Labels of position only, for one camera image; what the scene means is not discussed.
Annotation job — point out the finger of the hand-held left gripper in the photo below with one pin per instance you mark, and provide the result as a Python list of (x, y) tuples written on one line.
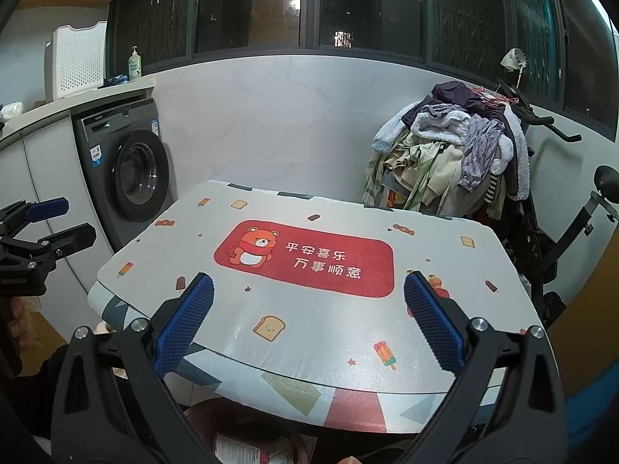
[(48, 207), (72, 239)]

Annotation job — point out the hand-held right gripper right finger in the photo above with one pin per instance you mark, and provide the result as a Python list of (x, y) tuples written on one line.
[(435, 319)]

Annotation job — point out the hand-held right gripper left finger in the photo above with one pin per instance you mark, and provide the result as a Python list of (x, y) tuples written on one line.
[(186, 319)]

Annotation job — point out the white packet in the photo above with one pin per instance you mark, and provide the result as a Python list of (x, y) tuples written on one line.
[(237, 449)]

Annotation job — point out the person's left hand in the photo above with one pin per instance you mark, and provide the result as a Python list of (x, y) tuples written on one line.
[(20, 321)]

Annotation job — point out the white counter cabinet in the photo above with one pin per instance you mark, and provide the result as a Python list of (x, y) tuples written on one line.
[(48, 179)]

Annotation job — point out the grey washing machine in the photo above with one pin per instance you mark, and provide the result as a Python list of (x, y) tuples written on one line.
[(106, 145)]

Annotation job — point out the printed table mat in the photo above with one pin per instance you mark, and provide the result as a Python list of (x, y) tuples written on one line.
[(314, 338)]

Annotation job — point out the small blue packet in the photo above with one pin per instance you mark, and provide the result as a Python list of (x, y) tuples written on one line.
[(116, 80)]

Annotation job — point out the black exercise bike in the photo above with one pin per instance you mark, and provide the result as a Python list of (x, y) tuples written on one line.
[(566, 246)]

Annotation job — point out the wooden door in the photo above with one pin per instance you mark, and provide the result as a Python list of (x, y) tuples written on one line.
[(585, 328)]

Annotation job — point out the white perforated basket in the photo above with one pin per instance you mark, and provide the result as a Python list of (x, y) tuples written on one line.
[(77, 58)]

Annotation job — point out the pile of clothes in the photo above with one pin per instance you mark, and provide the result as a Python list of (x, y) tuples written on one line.
[(435, 164)]

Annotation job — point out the soap pump bottle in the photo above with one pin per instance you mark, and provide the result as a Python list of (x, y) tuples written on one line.
[(135, 65)]

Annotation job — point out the dark window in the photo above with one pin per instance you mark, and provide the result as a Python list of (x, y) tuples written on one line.
[(387, 5)]

